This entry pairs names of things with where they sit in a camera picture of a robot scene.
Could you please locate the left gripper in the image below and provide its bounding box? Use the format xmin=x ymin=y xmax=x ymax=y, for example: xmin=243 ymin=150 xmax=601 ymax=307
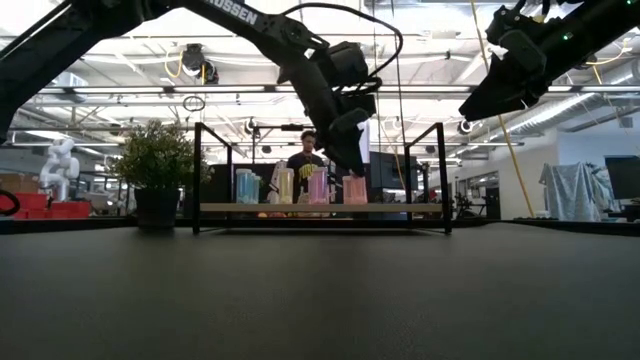
xmin=315 ymin=84 xmax=377 ymax=176

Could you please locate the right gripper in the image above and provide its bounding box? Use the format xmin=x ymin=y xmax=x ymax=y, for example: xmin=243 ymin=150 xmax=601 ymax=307
xmin=458 ymin=4 xmax=549 ymax=122

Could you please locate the yellow medicine bottle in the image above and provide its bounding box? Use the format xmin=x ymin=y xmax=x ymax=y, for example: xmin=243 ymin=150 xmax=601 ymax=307
xmin=277 ymin=167 xmax=296 ymax=205

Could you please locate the dark monitor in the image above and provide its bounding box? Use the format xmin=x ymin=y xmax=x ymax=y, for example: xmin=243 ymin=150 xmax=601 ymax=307
xmin=603 ymin=154 xmax=640 ymax=201
xmin=369 ymin=151 xmax=419 ymax=192

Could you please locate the person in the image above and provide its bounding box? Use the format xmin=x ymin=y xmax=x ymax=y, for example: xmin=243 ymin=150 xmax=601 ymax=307
xmin=285 ymin=129 xmax=327 ymax=204

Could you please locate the light wooden board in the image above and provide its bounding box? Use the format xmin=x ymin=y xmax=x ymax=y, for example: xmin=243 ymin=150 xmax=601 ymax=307
xmin=192 ymin=122 xmax=454 ymax=236

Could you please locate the grey draped cloth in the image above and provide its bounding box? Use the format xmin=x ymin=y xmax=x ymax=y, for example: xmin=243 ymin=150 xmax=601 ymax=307
xmin=538 ymin=160 xmax=622 ymax=222

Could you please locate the potted green plant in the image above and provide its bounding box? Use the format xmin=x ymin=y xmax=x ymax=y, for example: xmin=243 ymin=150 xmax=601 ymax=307
xmin=110 ymin=119 xmax=215 ymax=232

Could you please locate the yellow hanging cable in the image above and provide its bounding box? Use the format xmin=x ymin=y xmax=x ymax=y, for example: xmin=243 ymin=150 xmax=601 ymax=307
xmin=468 ymin=0 xmax=536 ymax=219

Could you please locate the silver ventilation duct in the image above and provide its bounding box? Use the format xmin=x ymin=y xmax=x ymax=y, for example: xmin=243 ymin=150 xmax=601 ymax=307
xmin=509 ymin=74 xmax=640 ymax=142

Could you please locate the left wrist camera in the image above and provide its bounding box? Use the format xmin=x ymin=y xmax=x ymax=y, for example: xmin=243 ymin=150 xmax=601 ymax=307
xmin=319 ymin=41 xmax=371 ymax=87

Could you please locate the black ceiling cable reel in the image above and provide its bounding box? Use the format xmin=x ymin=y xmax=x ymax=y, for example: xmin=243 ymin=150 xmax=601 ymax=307
xmin=179 ymin=42 xmax=220 ymax=86

